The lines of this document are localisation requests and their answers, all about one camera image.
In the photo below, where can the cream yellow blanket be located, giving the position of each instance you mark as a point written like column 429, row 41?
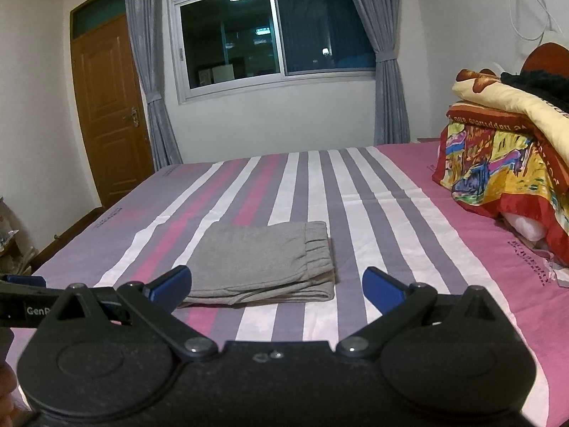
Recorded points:
column 511, row 93

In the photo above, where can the grey curtain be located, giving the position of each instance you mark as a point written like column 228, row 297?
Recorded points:
column 149, row 62
column 382, row 53

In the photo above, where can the red wooden headboard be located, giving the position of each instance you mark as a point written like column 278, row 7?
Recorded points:
column 549, row 55

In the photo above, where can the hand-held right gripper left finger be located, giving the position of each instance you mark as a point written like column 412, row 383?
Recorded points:
column 171, row 284

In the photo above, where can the brown wooden door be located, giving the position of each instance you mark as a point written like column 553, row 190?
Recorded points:
column 115, row 111

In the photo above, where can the colourful printed blanket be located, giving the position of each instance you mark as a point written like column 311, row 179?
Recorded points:
column 498, row 160

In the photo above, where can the striped bed sheet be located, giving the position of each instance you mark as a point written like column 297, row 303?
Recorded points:
column 355, row 195

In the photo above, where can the pile of bags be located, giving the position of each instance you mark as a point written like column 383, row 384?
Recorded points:
column 11, row 240

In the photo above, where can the glass sliding window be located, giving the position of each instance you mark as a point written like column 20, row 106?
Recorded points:
column 271, row 31

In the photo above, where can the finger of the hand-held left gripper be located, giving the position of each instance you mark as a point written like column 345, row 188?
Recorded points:
column 26, row 280

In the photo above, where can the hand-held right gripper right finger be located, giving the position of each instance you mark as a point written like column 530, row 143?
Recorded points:
column 384, row 289

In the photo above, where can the grey pants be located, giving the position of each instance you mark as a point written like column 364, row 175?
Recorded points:
column 262, row 258

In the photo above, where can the dark cloth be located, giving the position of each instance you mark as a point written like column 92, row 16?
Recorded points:
column 538, row 82

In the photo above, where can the white plastic bag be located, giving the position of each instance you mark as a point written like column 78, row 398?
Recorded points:
column 527, row 227

